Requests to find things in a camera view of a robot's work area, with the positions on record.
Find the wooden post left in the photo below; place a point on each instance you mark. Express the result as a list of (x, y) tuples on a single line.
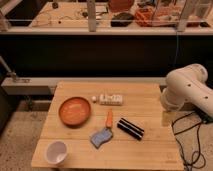
[(91, 15)]

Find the orange crate on bench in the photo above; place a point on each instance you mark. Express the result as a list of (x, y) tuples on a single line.
[(143, 17)]

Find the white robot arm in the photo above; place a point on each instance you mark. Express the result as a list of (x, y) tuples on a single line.
[(188, 84)]

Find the orange bowl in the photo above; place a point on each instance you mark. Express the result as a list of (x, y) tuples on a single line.
[(74, 111)]

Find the wooden post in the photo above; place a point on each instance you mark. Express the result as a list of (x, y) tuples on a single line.
[(91, 15), (187, 10)]

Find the wooden post right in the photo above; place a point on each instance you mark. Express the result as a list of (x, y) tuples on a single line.
[(187, 10)]

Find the white cup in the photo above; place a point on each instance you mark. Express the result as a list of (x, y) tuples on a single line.
[(56, 152)]

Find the black object on bench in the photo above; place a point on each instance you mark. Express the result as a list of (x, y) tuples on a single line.
[(122, 20)]

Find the metal clamp bracket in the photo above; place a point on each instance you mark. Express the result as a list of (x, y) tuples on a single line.
[(12, 74)]

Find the orange carrot toy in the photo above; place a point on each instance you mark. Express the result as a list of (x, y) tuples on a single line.
[(109, 120)]

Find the white rectangular box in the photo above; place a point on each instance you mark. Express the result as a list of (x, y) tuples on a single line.
[(116, 99)]

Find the black white striped block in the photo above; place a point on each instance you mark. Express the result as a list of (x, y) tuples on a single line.
[(131, 129)]

